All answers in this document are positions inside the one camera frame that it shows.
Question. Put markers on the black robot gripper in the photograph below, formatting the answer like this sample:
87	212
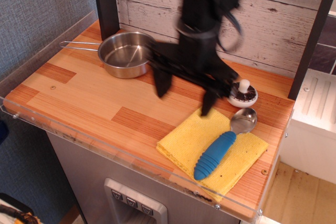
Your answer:
193	58

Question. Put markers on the blue-handled metal spoon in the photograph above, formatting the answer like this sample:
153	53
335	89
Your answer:
243	121

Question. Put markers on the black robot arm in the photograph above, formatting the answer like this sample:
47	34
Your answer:
199	16

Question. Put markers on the grey toy fridge cabinet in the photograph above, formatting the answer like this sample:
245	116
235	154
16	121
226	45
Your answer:
87	173

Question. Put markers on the dark right frame post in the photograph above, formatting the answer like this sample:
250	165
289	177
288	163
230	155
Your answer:
314	36

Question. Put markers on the clear acrylic table guard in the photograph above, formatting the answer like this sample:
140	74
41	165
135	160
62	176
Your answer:
131	139

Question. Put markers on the small steel saucepan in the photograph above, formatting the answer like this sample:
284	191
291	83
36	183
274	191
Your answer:
124	55

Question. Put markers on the dark left frame post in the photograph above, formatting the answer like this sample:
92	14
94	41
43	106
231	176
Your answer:
108	17

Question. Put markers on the dark frame post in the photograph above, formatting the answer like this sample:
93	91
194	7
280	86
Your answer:
314	36
108	17

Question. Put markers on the yellow folded cloth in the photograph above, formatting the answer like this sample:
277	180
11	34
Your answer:
186	143

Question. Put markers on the white toy sink unit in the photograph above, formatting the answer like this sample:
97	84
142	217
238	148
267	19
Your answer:
309	141

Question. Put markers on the white toy mushroom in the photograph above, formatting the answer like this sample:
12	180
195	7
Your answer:
242	95

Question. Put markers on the silver dispenser button panel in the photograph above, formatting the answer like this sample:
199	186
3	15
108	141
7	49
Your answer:
131	204

